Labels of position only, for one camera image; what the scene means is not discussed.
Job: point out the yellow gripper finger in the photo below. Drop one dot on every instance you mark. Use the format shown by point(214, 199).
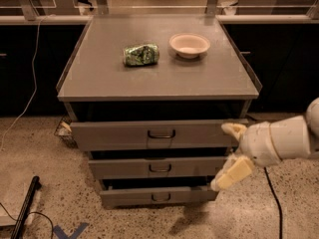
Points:
point(236, 168)
point(234, 129)

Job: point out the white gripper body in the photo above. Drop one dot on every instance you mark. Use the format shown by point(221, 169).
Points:
point(255, 143)

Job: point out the grey drawer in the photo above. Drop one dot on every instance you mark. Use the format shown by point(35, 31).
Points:
point(152, 134)
point(155, 168)
point(157, 195)

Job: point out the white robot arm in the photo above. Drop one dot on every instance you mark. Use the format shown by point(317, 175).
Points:
point(295, 137)

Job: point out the grey top drawer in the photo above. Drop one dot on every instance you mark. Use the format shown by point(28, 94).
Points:
point(152, 134)

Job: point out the grey drawer cabinet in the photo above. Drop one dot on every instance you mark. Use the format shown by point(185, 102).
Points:
point(97, 86)

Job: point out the grey bottom drawer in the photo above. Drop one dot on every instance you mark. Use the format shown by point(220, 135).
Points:
point(157, 195)

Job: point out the white paper bowl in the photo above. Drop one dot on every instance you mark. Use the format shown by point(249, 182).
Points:
point(188, 45)

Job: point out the crushed green soda can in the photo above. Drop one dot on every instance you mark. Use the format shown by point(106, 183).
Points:
point(141, 55)

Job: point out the black bar on floor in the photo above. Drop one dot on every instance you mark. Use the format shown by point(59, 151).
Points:
point(18, 228)

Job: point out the black wire basket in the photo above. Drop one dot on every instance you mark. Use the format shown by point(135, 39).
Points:
point(64, 133)

